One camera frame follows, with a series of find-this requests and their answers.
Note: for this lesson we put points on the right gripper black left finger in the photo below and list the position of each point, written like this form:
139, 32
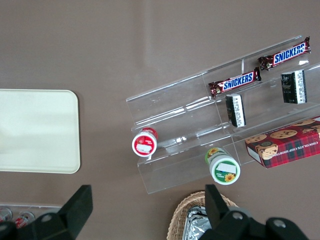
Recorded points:
80, 205

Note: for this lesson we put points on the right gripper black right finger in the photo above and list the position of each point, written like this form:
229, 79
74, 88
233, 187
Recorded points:
213, 205

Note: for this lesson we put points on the oval light wicker basket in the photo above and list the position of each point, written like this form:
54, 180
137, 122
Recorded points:
185, 207

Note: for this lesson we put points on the cream plastic tray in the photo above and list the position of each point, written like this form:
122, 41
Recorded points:
37, 131

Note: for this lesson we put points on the silver foil packet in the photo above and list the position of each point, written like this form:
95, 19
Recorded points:
196, 222

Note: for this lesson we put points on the green lid white jar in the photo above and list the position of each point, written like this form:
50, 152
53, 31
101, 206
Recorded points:
223, 168

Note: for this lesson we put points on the clear acrylic bottle rack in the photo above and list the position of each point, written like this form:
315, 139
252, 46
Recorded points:
37, 207

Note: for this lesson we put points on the red lid white jar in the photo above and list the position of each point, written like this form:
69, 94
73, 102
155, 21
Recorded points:
144, 143

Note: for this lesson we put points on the red tartan cookie box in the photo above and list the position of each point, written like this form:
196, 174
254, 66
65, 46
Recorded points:
287, 145

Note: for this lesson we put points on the small black box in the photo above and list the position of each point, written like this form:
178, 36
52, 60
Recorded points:
293, 86
235, 110

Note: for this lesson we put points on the clear acrylic stepped shelf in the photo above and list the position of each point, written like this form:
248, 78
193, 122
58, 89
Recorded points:
180, 107

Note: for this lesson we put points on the Snickers chocolate bar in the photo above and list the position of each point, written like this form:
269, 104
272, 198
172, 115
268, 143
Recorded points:
285, 53
235, 83

